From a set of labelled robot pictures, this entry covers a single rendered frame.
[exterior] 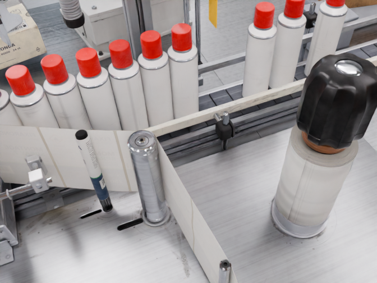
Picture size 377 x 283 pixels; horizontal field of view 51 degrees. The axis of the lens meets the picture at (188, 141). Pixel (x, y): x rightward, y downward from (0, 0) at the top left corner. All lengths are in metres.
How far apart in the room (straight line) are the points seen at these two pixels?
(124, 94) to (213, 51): 0.42
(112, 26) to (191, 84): 0.37
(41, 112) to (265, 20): 0.40
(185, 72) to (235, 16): 0.52
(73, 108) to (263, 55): 0.35
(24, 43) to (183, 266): 0.66
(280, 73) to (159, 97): 0.26
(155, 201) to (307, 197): 0.22
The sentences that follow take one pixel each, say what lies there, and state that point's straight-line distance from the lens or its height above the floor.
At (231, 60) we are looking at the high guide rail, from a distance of 0.80.
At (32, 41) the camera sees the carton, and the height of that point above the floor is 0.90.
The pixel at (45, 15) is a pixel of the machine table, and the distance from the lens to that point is 1.28.
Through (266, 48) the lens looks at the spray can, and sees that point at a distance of 0.74.
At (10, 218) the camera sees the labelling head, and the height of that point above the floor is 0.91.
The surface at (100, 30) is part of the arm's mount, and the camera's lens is 1.01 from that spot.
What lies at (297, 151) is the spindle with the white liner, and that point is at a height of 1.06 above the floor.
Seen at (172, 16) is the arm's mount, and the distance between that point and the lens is 1.09.
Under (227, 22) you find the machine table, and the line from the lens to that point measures 1.15.
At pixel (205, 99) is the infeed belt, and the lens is 0.83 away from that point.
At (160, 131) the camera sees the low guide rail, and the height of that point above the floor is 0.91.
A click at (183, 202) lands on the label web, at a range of 0.51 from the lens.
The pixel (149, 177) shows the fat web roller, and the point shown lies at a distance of 0.54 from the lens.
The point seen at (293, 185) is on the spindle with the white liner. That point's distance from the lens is 0.56.
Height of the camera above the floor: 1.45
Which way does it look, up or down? 49 degrees down
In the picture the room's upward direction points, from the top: 3 degrees counter-clockwise
